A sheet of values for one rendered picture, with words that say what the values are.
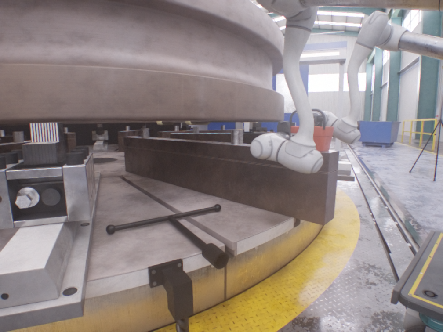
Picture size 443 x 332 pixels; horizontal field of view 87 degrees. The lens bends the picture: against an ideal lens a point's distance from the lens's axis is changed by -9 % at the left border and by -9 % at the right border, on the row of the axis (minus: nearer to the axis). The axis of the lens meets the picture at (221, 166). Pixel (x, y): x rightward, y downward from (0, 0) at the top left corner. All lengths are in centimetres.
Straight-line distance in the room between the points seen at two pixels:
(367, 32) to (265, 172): 93
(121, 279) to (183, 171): 123
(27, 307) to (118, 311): 37
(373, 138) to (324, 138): 960
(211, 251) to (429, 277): 76
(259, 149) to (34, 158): 88
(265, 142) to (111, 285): 78
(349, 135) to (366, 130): 936
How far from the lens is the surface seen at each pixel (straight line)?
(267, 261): 146
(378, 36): 164
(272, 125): 678
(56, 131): 127
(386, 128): 1085
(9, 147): 255
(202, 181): 191
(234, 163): 166
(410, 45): 170
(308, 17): 107
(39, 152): 117
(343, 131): 164
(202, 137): 352
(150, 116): 148
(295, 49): 107
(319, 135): 135
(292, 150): 101
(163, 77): 152
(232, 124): 750
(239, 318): 125
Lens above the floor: 82
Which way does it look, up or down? 9 degrees down
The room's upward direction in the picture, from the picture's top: straight up
